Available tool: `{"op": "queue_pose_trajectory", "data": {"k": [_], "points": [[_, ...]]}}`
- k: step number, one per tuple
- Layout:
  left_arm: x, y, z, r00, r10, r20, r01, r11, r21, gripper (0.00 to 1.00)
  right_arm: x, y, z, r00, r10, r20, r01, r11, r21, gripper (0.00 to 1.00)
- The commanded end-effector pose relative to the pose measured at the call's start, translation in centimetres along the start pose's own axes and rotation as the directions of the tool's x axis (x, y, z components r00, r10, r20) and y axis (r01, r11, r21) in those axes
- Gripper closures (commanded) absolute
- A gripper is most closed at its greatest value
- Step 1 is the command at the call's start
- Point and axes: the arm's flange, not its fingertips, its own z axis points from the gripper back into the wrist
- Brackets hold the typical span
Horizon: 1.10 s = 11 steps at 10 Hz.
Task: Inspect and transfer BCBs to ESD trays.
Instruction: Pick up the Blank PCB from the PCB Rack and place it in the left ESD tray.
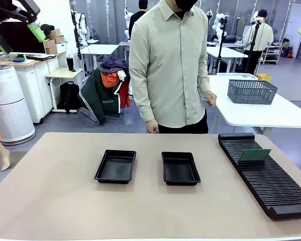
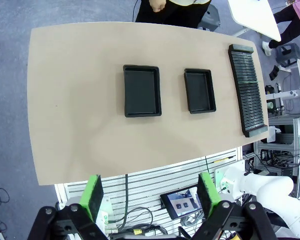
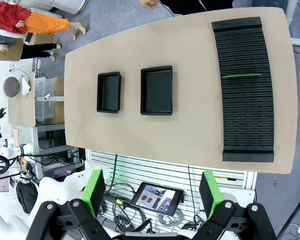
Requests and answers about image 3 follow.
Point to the brown cardboard box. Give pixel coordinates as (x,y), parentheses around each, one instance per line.
(58,112)

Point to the person's right hand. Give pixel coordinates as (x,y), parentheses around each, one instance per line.
(148,3)

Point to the clear plastic storage bin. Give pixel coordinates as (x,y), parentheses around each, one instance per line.
(43,110)

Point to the black ESD tray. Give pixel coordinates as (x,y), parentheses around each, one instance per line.
(156,92)
(109,92)

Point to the large flat brown cardboard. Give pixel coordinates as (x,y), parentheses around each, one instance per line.
(20,110)

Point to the plain green circuit board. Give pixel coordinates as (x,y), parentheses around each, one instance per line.
(240,75)

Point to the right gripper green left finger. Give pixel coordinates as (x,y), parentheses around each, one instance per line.
(94,192)

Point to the mannequin in orange garment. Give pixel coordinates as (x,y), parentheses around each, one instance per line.
(44,23)

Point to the aluminium frame cart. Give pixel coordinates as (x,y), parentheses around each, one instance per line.
(39,140)

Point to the grey metal base plate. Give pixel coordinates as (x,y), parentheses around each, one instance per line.
(85,22)

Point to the mannequin in black trousers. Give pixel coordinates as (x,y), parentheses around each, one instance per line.
(34,51)

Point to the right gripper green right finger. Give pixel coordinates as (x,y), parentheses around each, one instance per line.
(211,195)

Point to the white metal stand leg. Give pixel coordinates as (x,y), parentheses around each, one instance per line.
(293,20)

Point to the black bag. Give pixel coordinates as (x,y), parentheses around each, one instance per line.
(27,197)

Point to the round grey stand disc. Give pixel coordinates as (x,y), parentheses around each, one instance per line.
(10,87)

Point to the black tablet with lit screen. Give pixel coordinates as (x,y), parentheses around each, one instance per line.
(157,198)

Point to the black slotted ESD rack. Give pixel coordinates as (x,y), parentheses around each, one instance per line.
(245,112)

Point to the white cylindrical air purifier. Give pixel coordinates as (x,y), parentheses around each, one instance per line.
(64,5)

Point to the white slatted base panel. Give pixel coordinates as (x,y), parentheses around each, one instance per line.
(152,170)

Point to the mannequin in red garment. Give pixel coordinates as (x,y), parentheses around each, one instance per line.
(4,16)

